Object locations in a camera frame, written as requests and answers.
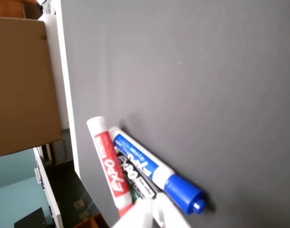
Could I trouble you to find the white shelf board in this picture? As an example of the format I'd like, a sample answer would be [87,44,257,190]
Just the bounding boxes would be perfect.
[32,146,65,228]

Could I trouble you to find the black Expo marker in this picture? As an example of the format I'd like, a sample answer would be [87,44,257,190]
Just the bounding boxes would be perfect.
[114,146,158,202]

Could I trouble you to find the blue Expo marker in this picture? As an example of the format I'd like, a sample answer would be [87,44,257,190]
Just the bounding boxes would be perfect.
[108,126,205,215]

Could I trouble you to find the black flat object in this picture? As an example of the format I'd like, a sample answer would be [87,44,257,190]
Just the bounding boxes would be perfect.
[13,207,54,228]

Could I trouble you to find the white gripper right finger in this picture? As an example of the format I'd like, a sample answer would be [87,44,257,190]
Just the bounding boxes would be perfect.
[152,193,192,228]

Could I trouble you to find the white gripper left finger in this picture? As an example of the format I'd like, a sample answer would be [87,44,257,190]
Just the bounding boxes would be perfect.
[111,200,154,228]

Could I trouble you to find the red Expo marker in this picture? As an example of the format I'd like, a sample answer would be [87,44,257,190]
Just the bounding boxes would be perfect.
[86,115,136,219]

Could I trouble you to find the brown cardboard box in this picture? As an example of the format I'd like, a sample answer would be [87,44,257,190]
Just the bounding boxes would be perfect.
[0,18,63,159]

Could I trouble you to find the brown wooden furniture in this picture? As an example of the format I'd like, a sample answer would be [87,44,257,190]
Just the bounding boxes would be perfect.
[0,0,42,20]

